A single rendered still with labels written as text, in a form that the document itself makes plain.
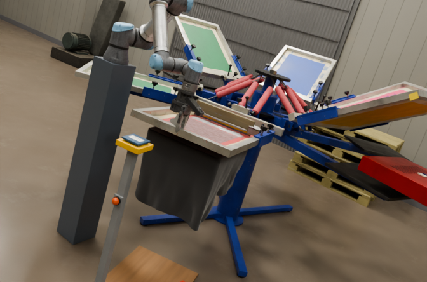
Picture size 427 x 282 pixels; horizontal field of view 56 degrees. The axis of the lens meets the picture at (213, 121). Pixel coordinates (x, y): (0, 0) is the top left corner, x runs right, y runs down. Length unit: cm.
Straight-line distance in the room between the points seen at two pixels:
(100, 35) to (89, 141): 620
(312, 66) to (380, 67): 187
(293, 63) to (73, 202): 269
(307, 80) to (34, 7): 842
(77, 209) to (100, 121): 61
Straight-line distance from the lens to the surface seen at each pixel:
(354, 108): 246
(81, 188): 266
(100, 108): 246
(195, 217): 218
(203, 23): 433
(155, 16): 207
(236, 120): 250
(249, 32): 684
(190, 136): 197
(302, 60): 446
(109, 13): 850
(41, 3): 1110
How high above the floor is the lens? 160
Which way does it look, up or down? 14 degrees down
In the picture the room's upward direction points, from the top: 17 degrees clockwise
